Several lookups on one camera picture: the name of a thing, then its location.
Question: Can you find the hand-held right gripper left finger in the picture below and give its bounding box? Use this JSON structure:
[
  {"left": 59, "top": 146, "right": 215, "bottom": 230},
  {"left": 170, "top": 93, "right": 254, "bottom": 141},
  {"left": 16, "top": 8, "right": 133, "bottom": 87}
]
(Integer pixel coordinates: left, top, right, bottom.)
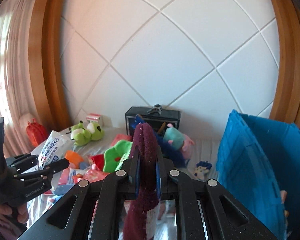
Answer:
[{"left": 17, "top": 152, "right": 141, "bottom": 240}]

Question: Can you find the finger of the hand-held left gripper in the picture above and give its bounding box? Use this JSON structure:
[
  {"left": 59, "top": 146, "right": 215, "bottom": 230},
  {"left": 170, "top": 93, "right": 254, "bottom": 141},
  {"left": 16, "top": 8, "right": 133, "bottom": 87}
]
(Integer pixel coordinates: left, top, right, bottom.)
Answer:
[
  {"left": 5, "top": 153, "right": 39, "bottom": 168},
  {"left": 14, "top": 158, "right": 70, "bottom": 181}
]

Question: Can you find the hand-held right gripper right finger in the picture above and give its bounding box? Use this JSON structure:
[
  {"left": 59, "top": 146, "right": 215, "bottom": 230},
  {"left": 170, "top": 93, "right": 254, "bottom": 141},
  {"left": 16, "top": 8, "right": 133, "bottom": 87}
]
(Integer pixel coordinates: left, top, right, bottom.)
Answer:
[{"left": 155, "top": 152, "right": 278, "bottom": 240}]

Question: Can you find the maroon sock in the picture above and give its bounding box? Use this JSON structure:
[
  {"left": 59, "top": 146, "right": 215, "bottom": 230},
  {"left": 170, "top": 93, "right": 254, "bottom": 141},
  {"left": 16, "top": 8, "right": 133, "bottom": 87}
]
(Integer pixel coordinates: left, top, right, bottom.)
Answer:
[{"left": 123, "top": 122, "right": 161, "bottom": 240}]

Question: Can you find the pink pig plush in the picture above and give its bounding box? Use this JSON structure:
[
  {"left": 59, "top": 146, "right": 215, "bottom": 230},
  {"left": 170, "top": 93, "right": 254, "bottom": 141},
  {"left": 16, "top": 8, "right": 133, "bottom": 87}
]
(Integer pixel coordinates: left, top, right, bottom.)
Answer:
[{"left": 163, "top": 123, "right": 195, "bottom": 160}]

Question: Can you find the blue plastic crate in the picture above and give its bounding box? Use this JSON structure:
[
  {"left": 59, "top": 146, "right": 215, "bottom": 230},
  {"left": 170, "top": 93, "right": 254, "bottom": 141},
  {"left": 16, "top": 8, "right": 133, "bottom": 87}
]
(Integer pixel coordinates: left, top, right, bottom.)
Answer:
[{"left": 216, "top": 109, "right": 300, "bottom": 240}]

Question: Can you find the person's left forearm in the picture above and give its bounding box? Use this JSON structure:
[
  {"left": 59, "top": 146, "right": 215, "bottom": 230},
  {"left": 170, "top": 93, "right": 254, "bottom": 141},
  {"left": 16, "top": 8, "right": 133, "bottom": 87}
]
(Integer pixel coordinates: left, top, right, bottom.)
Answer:
[{"left": 0, "top": 212, "right": 28, "bottom": 240}]

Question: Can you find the person's left hand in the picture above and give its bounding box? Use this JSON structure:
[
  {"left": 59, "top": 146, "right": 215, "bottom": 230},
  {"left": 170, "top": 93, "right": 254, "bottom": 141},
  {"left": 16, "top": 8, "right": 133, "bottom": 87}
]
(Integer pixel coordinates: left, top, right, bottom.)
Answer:
[{"left": 0, "top": 203, "right": 30, "bottom": 225}]

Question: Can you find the white plastic packet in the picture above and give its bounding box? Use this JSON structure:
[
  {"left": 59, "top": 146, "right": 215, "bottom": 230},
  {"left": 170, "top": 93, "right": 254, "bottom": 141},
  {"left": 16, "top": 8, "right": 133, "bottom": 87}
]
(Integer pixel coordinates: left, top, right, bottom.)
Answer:
[{"left": 37, "top": 130, "right": 75, "bottom": 171}]

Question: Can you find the orange plush toy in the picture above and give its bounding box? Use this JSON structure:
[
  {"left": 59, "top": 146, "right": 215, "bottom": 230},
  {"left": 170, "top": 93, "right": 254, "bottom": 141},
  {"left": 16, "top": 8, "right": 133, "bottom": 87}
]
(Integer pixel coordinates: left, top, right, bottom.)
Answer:
[{"left": 65, "top": 150, "right": 85, "bottom": 168}]

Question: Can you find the dark blue furry plush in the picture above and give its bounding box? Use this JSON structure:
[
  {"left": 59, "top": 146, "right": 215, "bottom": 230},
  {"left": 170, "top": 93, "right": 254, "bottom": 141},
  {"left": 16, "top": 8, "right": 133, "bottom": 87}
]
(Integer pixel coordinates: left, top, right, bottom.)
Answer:
[{"left": 134, "top": 114, "right": 187, "bottom": 168}]

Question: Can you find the green felt plush toy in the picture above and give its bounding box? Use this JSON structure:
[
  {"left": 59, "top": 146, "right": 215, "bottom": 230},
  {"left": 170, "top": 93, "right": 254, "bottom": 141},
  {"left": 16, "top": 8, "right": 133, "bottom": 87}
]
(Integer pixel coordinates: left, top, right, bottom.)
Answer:
[{"left": 103, "top": 140, "right": 135, "bottom": 173}]

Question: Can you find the red bag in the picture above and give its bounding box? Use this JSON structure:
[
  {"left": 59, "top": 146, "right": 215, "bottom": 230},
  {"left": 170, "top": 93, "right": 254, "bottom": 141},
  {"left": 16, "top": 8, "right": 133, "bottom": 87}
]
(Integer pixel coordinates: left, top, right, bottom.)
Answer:
[{"left": 26, "top": 119, "right": 50, "bottom": 147}]

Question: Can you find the pink cloth packet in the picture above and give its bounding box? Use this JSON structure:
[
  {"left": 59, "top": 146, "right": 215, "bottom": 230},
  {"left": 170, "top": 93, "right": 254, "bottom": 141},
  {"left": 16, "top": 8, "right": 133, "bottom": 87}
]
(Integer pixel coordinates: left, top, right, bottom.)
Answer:
[{"left": 112, "top": 133, "right": 132, "bottom": 148}]

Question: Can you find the pink tissue packet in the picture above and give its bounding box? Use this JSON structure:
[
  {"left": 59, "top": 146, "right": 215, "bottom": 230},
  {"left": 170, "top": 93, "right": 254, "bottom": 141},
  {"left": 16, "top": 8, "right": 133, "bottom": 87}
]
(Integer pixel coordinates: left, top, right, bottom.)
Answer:
[{"left": 72, "top": 167, "right": 111, "bottom": 183}]

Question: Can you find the red plush piece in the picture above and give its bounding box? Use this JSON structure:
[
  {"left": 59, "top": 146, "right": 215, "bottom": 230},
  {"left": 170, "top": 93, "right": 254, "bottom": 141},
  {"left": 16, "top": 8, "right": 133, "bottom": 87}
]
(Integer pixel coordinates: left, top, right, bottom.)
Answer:
[{"left": 91, "top": 154, "right": 106, "bottom": 172}]

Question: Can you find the small blue white toy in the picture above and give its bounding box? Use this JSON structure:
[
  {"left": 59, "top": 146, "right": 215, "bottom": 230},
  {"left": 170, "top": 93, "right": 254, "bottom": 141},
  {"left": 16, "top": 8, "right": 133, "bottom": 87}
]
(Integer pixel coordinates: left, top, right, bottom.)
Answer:
[{"left": 194, "top": 160, "right": 213, "bottom": 180}]

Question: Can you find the green frog plush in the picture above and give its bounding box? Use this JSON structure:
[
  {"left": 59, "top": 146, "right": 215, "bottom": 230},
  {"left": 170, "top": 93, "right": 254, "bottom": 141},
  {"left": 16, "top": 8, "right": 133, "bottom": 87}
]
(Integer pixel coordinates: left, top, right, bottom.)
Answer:
[{"left": 70, "top": 120, "right": 105, "bottom": 146}]

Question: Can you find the black display box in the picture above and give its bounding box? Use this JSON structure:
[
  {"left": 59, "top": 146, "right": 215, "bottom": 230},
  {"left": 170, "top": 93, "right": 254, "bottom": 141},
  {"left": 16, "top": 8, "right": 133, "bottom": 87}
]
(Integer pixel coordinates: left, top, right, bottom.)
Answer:
[{"left": 125, "top": 106, "right": 182, "bottom": 141}]

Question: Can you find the small white red box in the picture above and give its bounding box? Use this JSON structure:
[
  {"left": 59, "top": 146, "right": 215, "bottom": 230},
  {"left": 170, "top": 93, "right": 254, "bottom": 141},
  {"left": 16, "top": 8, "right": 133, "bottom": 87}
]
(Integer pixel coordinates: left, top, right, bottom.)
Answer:
[{"left": 86, "top": 113, "right": 104, "bottom": 127}]

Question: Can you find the black clip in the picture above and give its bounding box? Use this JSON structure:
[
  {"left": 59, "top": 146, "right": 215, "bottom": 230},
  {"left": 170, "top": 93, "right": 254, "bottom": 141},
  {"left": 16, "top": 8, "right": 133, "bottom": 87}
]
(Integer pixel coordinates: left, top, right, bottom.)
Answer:
[{"left": 147, "top": 104, "right": 163, "bottom": 116}]

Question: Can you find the pink curtain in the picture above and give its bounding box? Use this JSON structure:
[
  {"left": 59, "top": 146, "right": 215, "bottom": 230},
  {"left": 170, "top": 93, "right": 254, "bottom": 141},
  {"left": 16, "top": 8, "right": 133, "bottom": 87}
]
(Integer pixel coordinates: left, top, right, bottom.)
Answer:
[{"left": 0, "top": 0, "right": 42, "bottom": 157}]

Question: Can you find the wooden wall trim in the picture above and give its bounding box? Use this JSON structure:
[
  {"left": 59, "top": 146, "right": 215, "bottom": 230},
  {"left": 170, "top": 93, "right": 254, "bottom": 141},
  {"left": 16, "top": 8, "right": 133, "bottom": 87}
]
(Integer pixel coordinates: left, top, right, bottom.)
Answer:
[
  {"left": 261, "top": 0, "right": 300, "bottom": 132},
  {"left": 28, "top": 0, "right": 73, "bottom": 133}
]

